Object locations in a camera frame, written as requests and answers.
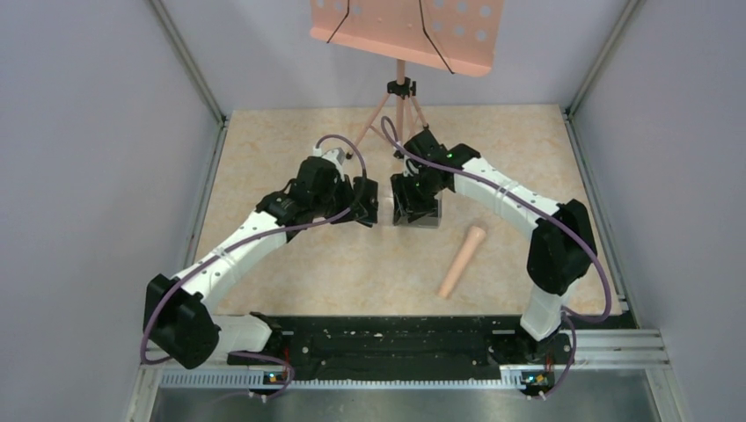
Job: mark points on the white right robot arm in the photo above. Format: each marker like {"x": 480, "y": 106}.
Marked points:
{"x": 562, "y": 247}

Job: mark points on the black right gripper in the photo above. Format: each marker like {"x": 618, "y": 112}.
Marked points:
{"x": 400, "y": 182}

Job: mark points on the pink music stand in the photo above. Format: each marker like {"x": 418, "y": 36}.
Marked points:
{"x": 456, "y": 36}

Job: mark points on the clear acrylic tray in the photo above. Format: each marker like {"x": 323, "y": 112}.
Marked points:
{"x": 427, "y": 214}

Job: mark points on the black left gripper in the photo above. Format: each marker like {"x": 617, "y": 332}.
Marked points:
{"x": 346, "y": 188}

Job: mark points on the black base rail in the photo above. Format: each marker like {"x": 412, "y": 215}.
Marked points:
{"x": 429, "y": 352}

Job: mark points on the pink toy microphone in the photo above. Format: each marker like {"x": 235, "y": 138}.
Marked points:
{"x": 474, "y": 238}

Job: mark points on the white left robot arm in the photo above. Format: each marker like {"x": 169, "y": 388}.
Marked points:
{"x": 177, "y": 315}

